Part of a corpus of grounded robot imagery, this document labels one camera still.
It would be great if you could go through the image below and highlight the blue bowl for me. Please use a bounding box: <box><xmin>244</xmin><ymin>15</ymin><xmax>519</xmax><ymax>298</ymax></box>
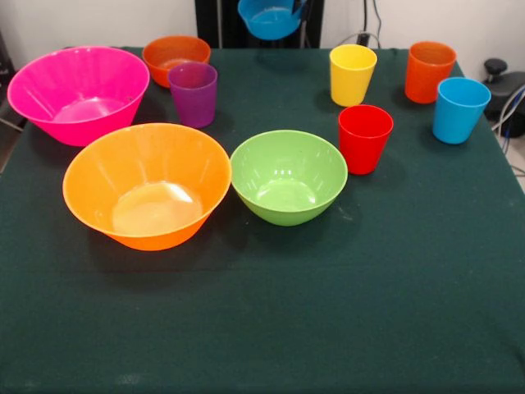
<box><xmin>237</xmin><ymin>0</ymin><xmax>308</xmax><ymax>41</ymax></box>

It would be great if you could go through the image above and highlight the green bowl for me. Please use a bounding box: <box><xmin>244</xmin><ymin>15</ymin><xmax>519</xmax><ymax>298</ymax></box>
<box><xmin>230</xmin><ymin>130</ymin><xmax>349</xmax><ymax>227</ymax></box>

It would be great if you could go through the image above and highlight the large orange bowl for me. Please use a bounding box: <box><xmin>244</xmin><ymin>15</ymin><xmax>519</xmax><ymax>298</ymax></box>
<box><xmin>62</xmin><ymin>122</ymin><xmax>233</xmax><ymax>252</ymax></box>

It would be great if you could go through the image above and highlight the yellow cup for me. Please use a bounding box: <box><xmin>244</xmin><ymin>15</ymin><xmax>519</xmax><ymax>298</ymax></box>
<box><xmin>329</xmin><ymin>44</ymin><xmax>378</xmax><ymax>108</ymax></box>

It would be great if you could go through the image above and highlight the purple cup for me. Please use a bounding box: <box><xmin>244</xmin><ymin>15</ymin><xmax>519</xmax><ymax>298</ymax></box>
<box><xmin>167</xmin><ymin>62</ymin><xmax>218</xmax><ymax>129</ymax></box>

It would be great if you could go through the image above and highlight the orange cup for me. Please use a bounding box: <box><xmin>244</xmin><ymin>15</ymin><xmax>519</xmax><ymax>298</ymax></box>
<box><xmin>404</xmin><ymin>40</ymin><xmax>458</xmax><ymax>105</ymax></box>

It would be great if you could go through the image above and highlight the small dark orange bowl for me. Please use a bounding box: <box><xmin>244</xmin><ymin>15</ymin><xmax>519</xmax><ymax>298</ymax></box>
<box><xmin>142</xmin><ymin>34</ymin><xmax>212</xmax><ymax>89</ymax></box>

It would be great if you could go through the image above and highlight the red cup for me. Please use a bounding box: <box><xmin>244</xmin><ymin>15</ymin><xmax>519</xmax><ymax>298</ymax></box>
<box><xmin>337</xmin><ymin>104</ymin><xmax>395</xmax><ymax>176</ymax></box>

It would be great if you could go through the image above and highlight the blue cup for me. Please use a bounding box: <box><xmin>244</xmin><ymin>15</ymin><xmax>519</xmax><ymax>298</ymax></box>
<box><xmin>431</xmin><ymin>77</ymin><xmax>492</xmax><ymax>145</ymax></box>

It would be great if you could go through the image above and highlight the black round knob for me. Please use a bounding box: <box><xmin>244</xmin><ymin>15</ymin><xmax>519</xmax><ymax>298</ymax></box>
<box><xmin>483</xmin><ymin>58</ymin><xmax>509</xmax><ymax>85</ymax></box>

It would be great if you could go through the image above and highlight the black round base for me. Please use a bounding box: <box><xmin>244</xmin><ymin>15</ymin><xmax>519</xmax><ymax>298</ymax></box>
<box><xmin>486</xmin><ymin>71</ymin><xmax>525</xmax><ymax>139</ymax></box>

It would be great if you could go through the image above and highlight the large pink bowl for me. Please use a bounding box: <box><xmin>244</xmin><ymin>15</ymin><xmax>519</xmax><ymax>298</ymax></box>
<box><xmin>7</xmin><ymin>45</ymin><xmax>151</xmax><ymax>148</ymax></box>

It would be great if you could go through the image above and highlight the black equipment box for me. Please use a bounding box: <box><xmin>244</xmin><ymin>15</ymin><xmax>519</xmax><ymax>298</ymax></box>
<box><xmin>0</xmin><ymin>28</ymin><xmax>17</xmax><ymax>83</ymax></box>

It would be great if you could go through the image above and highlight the dark green table cloth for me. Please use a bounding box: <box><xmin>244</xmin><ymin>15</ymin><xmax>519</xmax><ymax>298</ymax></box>
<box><xmin>0</xmin><ymin>45</ymin><xmax>525</xmax><ymax>394</ymax></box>

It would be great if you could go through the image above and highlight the black hanging cable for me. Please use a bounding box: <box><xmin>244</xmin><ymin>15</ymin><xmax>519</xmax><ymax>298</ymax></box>
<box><xmin>371</xmin><ymin>0</ymin><xmax>385</xmax><ymax>48</ymax></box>

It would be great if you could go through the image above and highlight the white cable bundle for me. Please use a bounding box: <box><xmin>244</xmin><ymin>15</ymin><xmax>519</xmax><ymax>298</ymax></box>
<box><xmin>491</xmin><ymin>84</ymin><xmax>525</xmax><ymax>140</ymax></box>

